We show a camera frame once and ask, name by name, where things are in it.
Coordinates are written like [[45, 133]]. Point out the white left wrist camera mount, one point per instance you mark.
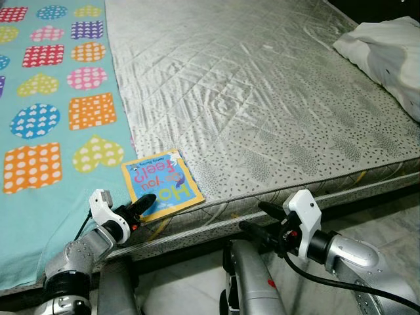
[[100, 207]]

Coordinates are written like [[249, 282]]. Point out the white pillow with tree print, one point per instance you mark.
[[387, 52]]

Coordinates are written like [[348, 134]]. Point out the grey left robot leg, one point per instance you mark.
[[118, 289]]

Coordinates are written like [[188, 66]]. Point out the grey right robot leg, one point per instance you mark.
[[252, 282]]

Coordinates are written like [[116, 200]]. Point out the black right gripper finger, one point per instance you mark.
[[272, 210], [259, 230]]

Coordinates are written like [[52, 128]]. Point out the colourful children's book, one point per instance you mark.
[[161, 184]]

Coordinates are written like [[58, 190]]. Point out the grey robot leg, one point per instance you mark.
[[118, 289], [252, 282]]

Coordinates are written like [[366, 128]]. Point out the teal sheet with colourful patches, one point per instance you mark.
[[39, 223]]

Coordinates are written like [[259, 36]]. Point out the quilted grey mattress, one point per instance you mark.
[[262, 85]]

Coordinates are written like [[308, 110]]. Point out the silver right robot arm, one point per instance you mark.
[[361, 256]]

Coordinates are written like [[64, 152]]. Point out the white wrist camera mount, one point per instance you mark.
[[100, 207], [303, 216]]

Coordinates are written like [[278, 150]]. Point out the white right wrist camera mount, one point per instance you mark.
[[303, 216]]

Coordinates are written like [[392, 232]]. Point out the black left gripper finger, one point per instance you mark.
[[141, 205]]

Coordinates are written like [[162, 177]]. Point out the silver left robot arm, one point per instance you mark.
[[79, 256]]

